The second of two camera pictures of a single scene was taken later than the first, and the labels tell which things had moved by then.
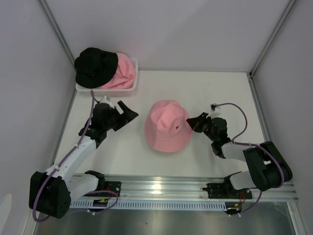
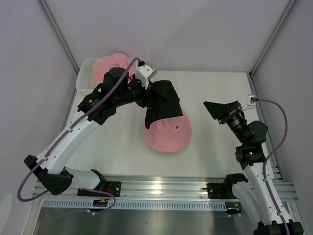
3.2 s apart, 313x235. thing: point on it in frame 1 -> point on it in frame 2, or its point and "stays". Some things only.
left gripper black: x=126 y=117 -> x=143 y=101
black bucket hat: x=95 y=67 -> x=163 y=102
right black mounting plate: x=221 y=191 stays
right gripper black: x=195 y=123 -> x=216 y=109
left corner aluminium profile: x=49 y=12 stays
